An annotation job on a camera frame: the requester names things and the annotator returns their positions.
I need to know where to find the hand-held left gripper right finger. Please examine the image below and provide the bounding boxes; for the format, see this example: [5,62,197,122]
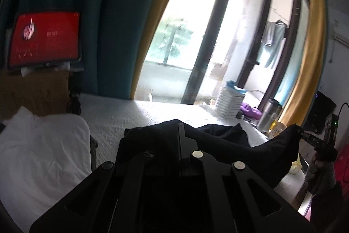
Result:
[178,123,310,233]

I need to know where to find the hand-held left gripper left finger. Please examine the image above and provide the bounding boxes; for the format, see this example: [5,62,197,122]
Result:
[29,152,181,233]

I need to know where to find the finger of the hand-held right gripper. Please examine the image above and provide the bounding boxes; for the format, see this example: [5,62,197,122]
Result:
[297,126,310,141]

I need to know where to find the black garment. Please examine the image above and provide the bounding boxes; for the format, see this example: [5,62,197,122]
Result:
[117,119,303,190]

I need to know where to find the person's right forearm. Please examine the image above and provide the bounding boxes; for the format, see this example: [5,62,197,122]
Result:
[300,159,342,196]

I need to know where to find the person's right hand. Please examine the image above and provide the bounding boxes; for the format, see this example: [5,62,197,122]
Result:
[311,154,327,173]

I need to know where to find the pink cloth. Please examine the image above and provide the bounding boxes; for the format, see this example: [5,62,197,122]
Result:
[335,150,349,186]

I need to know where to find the white cartoon mug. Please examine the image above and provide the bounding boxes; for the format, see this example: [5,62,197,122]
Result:
[269,121,288,138]

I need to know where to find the steel tumbler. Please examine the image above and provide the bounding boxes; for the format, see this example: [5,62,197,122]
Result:
[257,98,283,134]

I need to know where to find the purple cloth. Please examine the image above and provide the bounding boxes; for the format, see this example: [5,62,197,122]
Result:
[239,103,263,119]

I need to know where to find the white woven basket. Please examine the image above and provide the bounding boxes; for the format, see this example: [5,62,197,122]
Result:
[215,86,246,119]

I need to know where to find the blue cloth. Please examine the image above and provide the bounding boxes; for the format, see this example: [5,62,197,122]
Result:
[226,80,249,95]

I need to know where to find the blue hanging garment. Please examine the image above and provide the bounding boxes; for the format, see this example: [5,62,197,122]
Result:
[258,22,286,70]

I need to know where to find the yellow curtain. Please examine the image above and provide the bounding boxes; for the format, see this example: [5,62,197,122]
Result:
[130,0,197,100]
[278,0,328,128]

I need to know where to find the white folded cloth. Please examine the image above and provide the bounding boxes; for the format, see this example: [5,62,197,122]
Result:
[0,106,92,224]

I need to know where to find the small black object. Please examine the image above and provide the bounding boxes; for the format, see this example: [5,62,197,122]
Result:
[68,88,83,116]

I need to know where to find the grey hanging towel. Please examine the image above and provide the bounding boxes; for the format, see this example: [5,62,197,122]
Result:
[261,21,276,47]

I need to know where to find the white air conditioner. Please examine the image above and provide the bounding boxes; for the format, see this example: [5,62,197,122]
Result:
[333,19,349,46]

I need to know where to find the sliding glass door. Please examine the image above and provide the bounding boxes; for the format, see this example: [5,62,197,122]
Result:
[133,0,312,115]

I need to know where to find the brown cardboard box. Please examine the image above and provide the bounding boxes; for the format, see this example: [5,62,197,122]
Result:
[0,69,71,117]

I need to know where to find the teal curtain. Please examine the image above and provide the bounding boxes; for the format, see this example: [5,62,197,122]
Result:
[0,0,176,100]

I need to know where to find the tablet with red screen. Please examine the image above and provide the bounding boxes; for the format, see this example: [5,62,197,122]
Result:
[4,11,83,71]

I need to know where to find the black cable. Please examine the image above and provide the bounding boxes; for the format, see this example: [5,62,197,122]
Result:
[336,102,349,128]

